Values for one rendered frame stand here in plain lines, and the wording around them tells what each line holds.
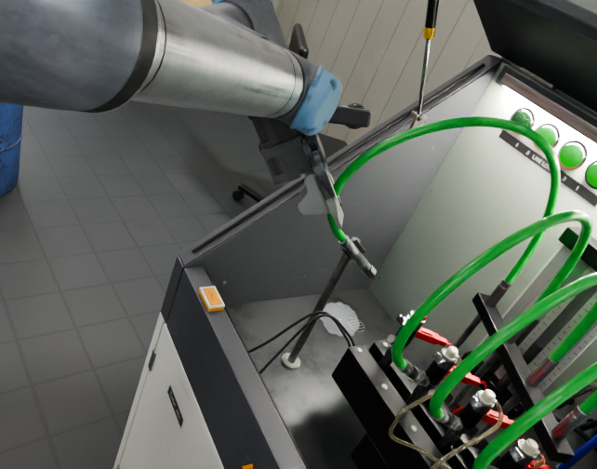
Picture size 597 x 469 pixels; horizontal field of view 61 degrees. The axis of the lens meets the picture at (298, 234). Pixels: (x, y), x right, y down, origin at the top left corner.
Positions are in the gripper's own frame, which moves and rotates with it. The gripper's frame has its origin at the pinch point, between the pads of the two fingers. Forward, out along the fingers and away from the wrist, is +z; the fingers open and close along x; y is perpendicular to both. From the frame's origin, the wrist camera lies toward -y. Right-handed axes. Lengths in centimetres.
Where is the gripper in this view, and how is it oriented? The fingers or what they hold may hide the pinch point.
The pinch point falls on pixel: (340, 213)
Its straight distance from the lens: 78.4
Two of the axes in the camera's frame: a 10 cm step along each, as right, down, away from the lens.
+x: -0.3, 3.4, -9.4
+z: 3.7, 8.8, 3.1
